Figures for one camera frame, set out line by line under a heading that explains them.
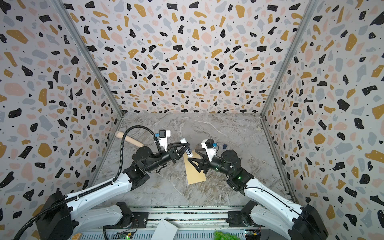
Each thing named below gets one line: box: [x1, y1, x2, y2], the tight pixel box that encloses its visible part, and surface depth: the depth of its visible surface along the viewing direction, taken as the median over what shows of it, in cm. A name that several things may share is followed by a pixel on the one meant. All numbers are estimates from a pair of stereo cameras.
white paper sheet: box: [150, 218, 179, 240], surface depth 69 cm
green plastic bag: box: [214, 229, 241, 240], surface depth 68 cm
